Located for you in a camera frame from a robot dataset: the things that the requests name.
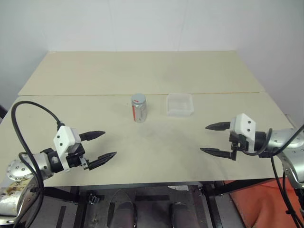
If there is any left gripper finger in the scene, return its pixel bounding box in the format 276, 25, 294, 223
79, 130, 105, 143
87, 152, 118, 171

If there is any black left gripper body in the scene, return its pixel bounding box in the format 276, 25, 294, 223
66, 142, 92, 171

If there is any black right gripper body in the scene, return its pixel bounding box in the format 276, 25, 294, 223
228, 130, 249, 158

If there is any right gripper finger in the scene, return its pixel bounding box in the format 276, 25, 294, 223
199, 147, 237, 162
205, 122, 231, 131

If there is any silver metal can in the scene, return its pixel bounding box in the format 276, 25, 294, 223
131, 93, 147, 124

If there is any clear plastic container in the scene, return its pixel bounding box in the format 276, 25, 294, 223
165, 93, 194, 117

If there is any dark rounded shape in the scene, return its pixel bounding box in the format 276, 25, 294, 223
108, 190, 138, 228
169, 201, 190, 228

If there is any orange red mat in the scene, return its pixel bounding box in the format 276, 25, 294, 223
224, 178, 304, 228

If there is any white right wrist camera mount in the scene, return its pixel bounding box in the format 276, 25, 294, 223
229, 113, 257, 152

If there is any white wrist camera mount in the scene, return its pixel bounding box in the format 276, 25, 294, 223
53, 126, 82, 171
229, 113, 257, 152

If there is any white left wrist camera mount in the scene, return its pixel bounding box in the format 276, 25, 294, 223
53, 126, 82, 171

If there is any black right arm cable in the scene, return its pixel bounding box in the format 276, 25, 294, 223
243, 123, 304, 228

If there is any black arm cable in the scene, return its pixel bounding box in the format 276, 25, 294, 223
243, 123, 304, 228
11, 101, 66, 228

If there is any black table frame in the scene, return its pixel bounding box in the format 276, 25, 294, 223
42, 178, 277, 228

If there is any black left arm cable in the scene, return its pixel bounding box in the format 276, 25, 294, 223
11, 101, 66, 228

